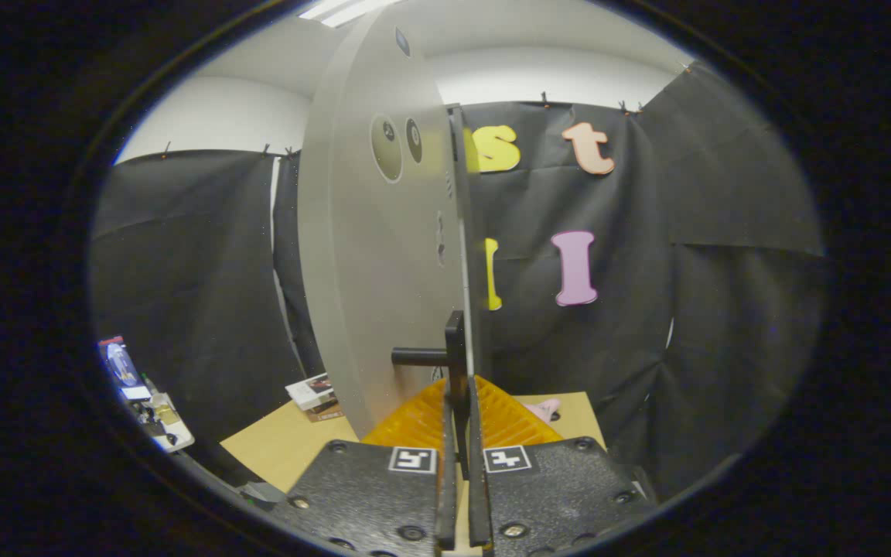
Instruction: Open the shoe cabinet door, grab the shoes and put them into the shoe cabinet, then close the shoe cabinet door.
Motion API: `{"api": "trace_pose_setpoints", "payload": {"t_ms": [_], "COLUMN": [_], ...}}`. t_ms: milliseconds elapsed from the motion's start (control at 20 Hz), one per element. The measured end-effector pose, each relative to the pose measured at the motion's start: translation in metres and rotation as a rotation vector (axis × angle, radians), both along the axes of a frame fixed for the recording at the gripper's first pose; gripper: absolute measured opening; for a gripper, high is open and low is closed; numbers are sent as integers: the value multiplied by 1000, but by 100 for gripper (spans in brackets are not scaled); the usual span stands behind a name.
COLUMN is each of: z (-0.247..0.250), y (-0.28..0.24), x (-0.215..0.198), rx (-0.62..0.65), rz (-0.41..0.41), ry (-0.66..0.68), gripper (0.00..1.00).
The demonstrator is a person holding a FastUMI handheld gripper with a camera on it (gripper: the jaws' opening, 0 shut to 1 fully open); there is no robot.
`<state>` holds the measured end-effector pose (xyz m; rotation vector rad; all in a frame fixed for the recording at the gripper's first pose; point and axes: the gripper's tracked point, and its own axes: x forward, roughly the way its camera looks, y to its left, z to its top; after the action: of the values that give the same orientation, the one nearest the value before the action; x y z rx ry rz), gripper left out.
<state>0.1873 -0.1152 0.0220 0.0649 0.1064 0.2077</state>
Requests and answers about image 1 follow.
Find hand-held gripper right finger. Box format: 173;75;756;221
467;375;657;557

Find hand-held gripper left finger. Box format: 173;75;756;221
275;377;458;557

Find black cabinet door handle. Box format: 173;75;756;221
391;309;469;480

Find white book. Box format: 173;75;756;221
285;374;338;411

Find white tray of small items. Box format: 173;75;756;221
125;375;196;454

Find blue printed package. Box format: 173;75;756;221
97;335;141;388

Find long ceiling light panel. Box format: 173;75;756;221
299;0;400;29

